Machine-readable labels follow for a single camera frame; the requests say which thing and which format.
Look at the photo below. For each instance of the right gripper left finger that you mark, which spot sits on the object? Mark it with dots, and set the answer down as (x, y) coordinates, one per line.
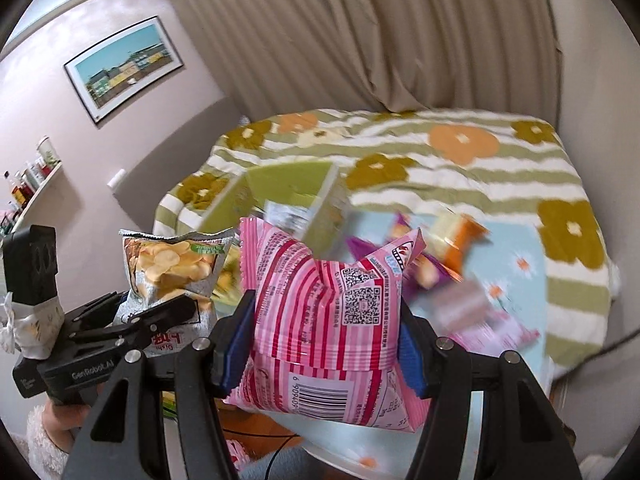
(123, 436)

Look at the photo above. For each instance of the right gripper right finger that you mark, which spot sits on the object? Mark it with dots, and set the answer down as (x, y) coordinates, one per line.
(521, 437)

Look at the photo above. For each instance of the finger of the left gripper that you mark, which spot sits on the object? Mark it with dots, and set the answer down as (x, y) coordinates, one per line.
(97, 313)
(141, 328)

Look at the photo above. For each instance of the potato chips bag yellow grey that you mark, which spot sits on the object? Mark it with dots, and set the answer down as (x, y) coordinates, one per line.
(161, 268)

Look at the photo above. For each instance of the pink striped snack bag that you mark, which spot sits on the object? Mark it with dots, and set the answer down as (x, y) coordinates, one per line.
(326, 334)

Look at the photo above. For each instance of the purple potato chips bag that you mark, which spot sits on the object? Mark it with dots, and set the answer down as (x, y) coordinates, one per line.
(420, 272)

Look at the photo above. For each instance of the orange cream snack bag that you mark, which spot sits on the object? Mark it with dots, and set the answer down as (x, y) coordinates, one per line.
(450, 237)

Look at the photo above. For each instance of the person left hand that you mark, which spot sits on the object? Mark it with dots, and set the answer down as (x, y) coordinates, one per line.
(60, 420)

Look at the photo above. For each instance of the grey padded headboard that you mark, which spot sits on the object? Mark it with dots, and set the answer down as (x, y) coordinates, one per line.
(140, 190)

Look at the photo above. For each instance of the blue daisy tablecloth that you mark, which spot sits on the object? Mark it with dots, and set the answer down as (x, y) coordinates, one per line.
(509, 263)

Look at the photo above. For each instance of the green cardboard box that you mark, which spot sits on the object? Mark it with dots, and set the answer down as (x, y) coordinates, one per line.
(307, 199)

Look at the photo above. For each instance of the framed houses picture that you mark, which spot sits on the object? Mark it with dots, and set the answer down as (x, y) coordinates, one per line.
(117, 68)

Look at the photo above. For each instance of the floral striped bed blanket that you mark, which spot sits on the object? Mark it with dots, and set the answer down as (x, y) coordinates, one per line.
(490, 166)

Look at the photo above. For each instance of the beige curtain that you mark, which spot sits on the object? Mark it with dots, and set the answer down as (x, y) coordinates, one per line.
(282, 56)

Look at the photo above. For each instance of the white wall shelf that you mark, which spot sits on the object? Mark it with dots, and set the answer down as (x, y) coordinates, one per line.
(47, 182)

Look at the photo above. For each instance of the white wall socket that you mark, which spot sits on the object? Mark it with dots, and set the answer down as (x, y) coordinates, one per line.
(116, 180)

